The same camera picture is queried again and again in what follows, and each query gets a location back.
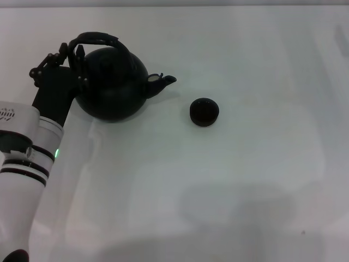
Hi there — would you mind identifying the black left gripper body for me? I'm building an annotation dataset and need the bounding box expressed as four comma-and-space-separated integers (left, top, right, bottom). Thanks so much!
32, 65, 83, 128

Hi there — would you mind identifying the black round teapot with handle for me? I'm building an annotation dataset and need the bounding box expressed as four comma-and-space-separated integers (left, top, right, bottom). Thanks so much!
68, 32, 177, 123

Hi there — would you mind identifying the small dark brown teacup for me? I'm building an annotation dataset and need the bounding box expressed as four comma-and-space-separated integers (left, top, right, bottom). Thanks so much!
189, 97, 220, 128

